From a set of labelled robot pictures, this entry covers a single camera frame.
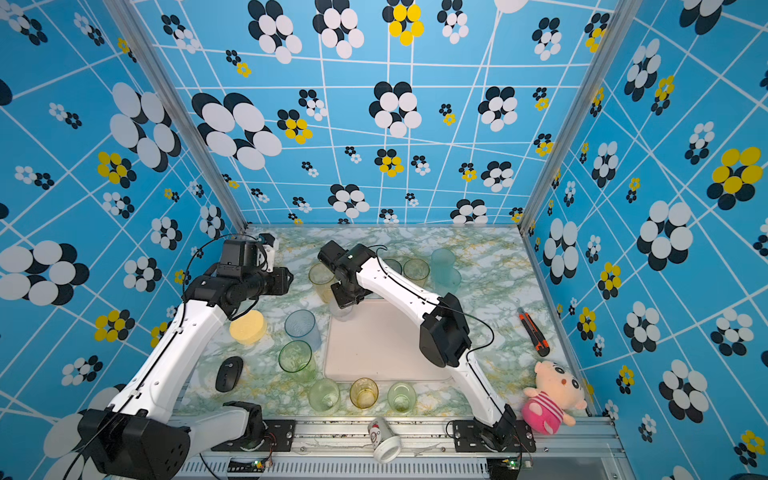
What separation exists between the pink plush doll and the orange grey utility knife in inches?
3.4

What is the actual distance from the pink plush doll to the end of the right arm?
1.70ft

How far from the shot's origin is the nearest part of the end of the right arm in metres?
0.63

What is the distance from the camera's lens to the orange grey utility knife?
2.90 ft

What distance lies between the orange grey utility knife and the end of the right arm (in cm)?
54

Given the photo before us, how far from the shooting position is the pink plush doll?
722 mm
